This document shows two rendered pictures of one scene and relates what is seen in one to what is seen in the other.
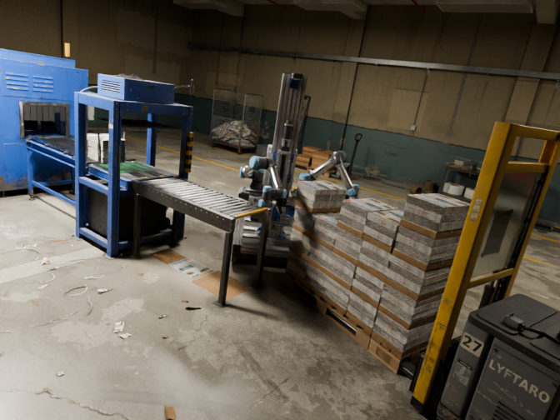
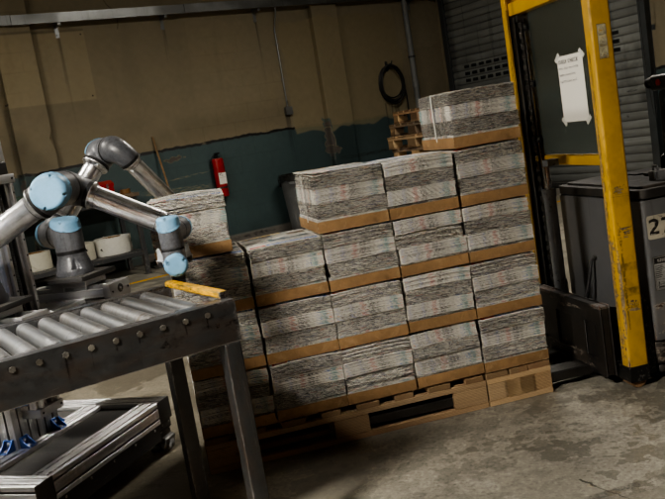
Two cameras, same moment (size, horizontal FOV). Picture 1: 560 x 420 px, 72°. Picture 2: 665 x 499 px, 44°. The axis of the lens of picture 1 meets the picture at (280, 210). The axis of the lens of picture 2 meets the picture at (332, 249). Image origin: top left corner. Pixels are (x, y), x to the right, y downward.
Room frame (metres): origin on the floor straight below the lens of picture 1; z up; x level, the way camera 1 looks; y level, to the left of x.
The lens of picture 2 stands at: (1.69, 2.26, 1.22)
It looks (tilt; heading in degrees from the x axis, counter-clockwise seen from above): 8 degrees down; 296
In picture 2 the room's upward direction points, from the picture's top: 9 degrees counter-clockwise
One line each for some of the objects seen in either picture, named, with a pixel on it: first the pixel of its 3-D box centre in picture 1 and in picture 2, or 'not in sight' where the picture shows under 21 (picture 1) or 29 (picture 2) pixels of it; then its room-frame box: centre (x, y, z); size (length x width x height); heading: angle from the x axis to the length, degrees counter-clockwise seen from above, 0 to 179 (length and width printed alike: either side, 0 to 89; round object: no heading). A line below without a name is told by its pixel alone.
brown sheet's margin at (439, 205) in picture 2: (392, 240); (411, 205); (2.85, -0.91, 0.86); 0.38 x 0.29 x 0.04; 126
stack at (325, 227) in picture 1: (343, 267); (328, 330); (3.19, -0.64, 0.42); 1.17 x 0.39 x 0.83; 38
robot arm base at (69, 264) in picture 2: not in sight; (73, 261); (4.05, -0.21, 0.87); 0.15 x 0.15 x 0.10
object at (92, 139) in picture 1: (105, 147); not in sight; (4.40, 2.12, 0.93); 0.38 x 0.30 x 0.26; 57
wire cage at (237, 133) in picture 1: (235, 121); not in sight; (11.45, 1.68, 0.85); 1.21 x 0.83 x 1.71; 57
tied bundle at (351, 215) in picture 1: (367, 217); (338, 197); (3.08, -0.73, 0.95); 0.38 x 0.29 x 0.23; 128
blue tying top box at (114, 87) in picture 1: (137, 89); not in sight; (4.08, 1.64, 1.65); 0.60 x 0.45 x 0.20; 147
